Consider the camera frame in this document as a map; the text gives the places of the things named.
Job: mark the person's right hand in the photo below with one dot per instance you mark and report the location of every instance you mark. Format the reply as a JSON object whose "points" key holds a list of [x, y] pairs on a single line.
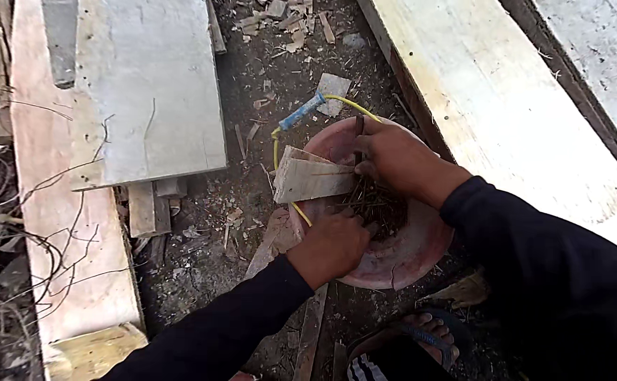
{"points": [[412, 160]]}

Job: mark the person's left hand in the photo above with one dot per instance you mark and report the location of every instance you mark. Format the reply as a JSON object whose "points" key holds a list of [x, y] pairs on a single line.
{"points": [[332, 247]]}

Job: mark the person's left fingers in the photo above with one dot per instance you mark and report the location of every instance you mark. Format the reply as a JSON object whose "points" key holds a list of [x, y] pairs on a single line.
{"points": [[343, 212]]}

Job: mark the person's left thumb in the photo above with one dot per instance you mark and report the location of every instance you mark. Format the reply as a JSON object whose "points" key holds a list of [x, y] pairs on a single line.
{"points": [[372, 229]]}

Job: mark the person's right fingers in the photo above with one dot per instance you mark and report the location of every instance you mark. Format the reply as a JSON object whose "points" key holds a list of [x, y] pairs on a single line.
{"points": [[371, 138]]}

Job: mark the person's right thumb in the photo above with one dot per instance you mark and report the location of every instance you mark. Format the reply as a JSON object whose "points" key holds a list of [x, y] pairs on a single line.
{"points": [[366, 168]]}

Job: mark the dark narrow metal bar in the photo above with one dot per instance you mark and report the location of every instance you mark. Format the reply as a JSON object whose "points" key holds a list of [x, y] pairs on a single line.
{"points": [[359, 127]]}

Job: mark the person's left forearm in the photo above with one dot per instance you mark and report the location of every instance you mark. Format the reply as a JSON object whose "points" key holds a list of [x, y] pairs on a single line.
{"points": [[224, 328]]}

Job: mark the person's right forearm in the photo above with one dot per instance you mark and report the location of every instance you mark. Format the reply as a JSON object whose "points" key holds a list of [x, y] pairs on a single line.
{"points": [[552, 264]]}

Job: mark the pile of rusty nails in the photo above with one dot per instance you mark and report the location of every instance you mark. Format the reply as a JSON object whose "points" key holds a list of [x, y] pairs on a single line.
{"points": [[388, 214]]}

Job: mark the pale wedge-shaped wood block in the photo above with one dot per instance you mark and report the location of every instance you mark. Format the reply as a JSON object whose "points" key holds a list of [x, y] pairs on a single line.
{"points": [[314, 180]]}

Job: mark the faded red bucket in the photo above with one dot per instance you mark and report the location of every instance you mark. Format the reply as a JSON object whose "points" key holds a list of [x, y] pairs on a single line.
{"points": [[414, 254]]}

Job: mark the flat grey wood chip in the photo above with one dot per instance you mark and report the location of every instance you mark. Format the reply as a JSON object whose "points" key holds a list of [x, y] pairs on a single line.
{"points": [[334, 90]]}

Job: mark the thin rough wood piece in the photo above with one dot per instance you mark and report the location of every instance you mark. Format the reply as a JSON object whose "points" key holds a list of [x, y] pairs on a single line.
{"points": [[304, 154]]}

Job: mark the flat brown board piece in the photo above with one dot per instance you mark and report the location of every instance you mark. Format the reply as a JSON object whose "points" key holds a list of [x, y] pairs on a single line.
{"points": [[274, 241]]}

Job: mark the dry brown leaf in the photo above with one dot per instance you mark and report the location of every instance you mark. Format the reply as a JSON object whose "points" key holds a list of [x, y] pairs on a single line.
{"points": [[464, 290]]}

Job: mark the narrow dark wood strip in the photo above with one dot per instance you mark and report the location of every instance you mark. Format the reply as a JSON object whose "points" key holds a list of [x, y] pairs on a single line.
{"points": [[311, 331]]}

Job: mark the person's legs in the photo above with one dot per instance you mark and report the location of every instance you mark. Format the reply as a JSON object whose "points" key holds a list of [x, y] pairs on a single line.
{"points": [[393, 352]]}

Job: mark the pile of wood scraps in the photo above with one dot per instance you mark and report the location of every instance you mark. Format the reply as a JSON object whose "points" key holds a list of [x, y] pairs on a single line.
{"points": [[292, 24]]}

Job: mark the long pale wooden plank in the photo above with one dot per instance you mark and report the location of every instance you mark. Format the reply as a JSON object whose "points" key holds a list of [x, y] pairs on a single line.
{"points": [[531, 111]]}

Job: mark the small grey wood block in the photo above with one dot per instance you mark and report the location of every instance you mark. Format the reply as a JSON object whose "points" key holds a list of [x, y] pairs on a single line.
{"points": [[171, 187]]}

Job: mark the narrow brown wood stick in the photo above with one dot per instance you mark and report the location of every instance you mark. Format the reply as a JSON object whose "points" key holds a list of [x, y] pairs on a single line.
{"points": [[216, 31]]}

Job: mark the short brown wood block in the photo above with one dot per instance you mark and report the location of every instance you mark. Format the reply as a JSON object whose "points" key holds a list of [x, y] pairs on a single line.
{"points": [[144, 211]]}

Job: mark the wide whitish wooden board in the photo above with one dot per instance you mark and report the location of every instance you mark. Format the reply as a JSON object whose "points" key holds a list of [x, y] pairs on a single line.
{"points": [[155, 95]]}

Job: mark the grey rough concrete-stained plank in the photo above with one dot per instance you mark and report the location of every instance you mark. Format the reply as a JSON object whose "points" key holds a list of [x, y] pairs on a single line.
{"points": [[602, 47]]}

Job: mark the long pinkish wooden plank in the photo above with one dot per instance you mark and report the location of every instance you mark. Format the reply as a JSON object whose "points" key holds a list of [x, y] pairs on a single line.
{"points": [[81, 238]]}

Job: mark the yellowish wood board piece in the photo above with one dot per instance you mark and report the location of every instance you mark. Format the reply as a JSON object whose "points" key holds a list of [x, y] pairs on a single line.
{"points": [[94, 352]]}

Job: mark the tangle of dry twigs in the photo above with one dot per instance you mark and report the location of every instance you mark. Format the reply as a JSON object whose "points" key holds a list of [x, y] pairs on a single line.
{"points": [[49, 264]]}

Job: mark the grey rounded-end wood strip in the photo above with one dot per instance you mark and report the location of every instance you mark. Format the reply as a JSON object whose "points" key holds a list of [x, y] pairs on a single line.
{"points": [[62, 42]]}

